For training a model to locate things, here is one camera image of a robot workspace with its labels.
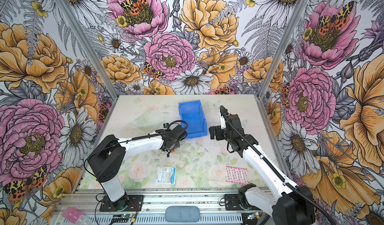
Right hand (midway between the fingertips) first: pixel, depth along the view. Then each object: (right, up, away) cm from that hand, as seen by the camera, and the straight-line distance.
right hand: (218, 132), depth 82 cm
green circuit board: (-44, -37, -11) cm, 59 cm away
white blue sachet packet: (-28, -23, +1) cm, 37 cm away
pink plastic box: (-69, -36, -12) cm, 79 cm away
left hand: (-27, -10, +9) cm, 30 cm away
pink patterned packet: (+10, -24, +1) cm, 26 cm away
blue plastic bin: (-15, +9, +30) cm, 35 cm away
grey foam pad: (-18, -35, -13) cm, 41 cm away
